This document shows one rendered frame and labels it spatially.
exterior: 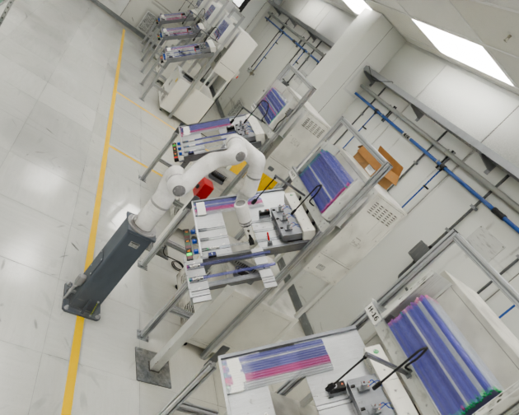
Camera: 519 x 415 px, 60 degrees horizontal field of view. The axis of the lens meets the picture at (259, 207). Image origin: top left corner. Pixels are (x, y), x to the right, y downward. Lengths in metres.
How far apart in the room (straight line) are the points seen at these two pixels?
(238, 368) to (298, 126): 2.50
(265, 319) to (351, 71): 3.73
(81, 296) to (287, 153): 2.24
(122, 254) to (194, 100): 4.84
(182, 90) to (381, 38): 3.04
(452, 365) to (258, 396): 0.84
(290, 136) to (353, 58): 2.15
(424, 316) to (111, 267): 1.77
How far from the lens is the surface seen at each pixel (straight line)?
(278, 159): 4.25
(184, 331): 2.87
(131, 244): 2.75
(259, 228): 3.09
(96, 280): 2.93
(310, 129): 4.22
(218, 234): 3.07
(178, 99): 7.32
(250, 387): 2.21
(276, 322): 3.39
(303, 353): 2.30
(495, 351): 2.18
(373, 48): 6.15
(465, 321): 2.27
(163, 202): 2.62
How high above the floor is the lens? 2.03
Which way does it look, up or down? 18 degrees down
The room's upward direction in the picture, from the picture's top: 42 degrees clockwise
